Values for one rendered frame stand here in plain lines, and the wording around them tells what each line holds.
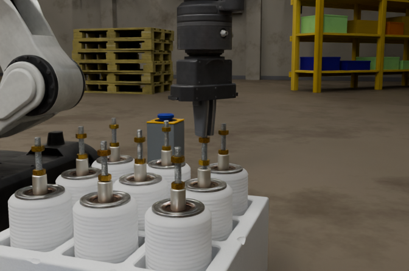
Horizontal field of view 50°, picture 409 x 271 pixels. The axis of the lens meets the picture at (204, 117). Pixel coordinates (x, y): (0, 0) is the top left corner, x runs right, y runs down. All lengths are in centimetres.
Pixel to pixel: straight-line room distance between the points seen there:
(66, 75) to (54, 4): 1043
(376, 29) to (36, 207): 645
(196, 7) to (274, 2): 889
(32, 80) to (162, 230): 56
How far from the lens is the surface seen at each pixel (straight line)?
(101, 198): 68
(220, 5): 69
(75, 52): 611
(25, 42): 112
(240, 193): 84
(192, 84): 68
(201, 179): 74
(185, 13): 69
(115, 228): 66
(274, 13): 953
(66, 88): 110
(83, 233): 68
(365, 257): 115
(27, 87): 106
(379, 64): 688
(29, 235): 74
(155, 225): 62
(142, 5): 1038
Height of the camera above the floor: 46
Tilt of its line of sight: 8 degrees down
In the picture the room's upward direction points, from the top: straight up
